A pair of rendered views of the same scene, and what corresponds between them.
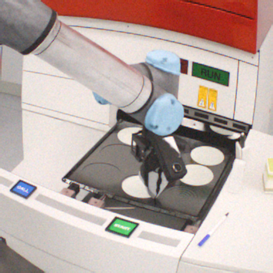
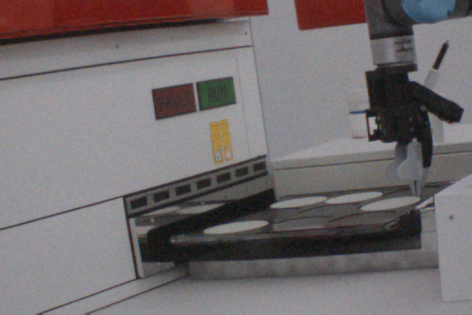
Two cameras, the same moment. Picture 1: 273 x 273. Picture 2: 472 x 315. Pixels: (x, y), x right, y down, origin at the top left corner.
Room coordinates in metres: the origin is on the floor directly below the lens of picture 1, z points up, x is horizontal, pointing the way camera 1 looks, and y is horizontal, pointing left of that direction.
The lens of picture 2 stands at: (1.10, 1.71, 1.15)
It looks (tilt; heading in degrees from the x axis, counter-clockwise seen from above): 3 degrees down; 280
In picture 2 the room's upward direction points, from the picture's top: 8 degrees counter-clockwise
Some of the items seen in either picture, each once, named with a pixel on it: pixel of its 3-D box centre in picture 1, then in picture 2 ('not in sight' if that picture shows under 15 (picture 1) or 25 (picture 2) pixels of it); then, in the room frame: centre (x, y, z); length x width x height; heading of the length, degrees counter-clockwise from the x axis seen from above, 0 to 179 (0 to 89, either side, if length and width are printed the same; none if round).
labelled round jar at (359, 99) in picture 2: not in sight; (365, 112); (1.20, -0.58, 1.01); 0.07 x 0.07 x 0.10
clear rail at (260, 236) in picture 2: (94, 148); (277, 235); (1.32, 0.11, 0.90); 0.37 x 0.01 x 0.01; 159
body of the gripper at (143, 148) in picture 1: (155, 138); (396, 104); (1.12, -0.04, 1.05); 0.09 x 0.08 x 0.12; 32
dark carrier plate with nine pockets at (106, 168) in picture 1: (157, 166); (328, 211); (1.25, -0.06, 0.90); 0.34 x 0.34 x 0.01; 69
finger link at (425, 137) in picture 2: (150, 168); (420, 140); (1.09, -0.04, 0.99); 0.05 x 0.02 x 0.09; 122
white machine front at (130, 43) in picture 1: (127, 76); (130, 162); (1.53, 0.04, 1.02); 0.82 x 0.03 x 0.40; 69
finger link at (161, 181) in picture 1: (157, 177); (401, 169); (1.12, -0.06, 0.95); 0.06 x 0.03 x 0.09; 32
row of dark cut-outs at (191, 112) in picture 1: (181, 109); (202, 183); (1.46, -0.12, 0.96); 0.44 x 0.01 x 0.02; 69
